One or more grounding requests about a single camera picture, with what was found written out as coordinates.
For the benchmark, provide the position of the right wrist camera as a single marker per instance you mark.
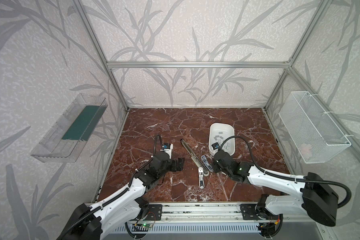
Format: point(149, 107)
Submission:
point(215, 146)

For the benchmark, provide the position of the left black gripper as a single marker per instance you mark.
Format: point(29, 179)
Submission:
point(174, 164)

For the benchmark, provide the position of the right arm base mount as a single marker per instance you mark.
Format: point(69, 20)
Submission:
point(258, 212)

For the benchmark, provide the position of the aluminium front rail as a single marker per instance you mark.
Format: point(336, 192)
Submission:
point(192, 212)

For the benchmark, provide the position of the small white stapler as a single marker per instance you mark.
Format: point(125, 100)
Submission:
point(201, 177)

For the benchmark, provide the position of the green circuit board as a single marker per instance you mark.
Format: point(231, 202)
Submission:
point(143, 227)

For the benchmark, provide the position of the grey white large stapler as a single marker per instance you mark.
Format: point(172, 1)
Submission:
point(194, 157)

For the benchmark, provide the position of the white wire mesh basket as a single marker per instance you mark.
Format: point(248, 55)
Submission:
point(317, 137)

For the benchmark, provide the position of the white plastic tray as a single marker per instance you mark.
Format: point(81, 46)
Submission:
point(221, 127)

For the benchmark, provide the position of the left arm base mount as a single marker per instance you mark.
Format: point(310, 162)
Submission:
point(152, 212)

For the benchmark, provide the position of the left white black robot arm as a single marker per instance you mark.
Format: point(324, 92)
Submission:
point(96, 221)

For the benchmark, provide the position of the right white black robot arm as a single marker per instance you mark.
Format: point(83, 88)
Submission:
point(301, 195)

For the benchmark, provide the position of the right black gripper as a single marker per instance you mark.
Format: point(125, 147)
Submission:
point(215, 163)

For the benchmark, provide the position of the clear wall shelf green mat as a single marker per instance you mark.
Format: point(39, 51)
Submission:
point(65, 141)

